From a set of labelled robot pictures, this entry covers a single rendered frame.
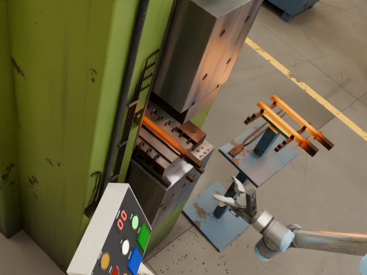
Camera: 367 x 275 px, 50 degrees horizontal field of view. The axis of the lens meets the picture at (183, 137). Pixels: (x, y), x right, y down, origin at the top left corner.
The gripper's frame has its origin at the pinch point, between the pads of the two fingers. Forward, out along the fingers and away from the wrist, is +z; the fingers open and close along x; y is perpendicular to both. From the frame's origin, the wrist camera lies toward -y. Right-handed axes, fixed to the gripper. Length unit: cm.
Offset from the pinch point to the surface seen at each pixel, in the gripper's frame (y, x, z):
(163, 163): 2.1, -10.8, 25.3
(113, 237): -16, -59, 10
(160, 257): 100, 4, 10
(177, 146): -0.7, -0.4, 26.2
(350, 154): 100, 205, -49
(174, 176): 8.6, -7.5, 19.2
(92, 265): -20, -71, 7
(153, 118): 0.9, 4.7, 45.6
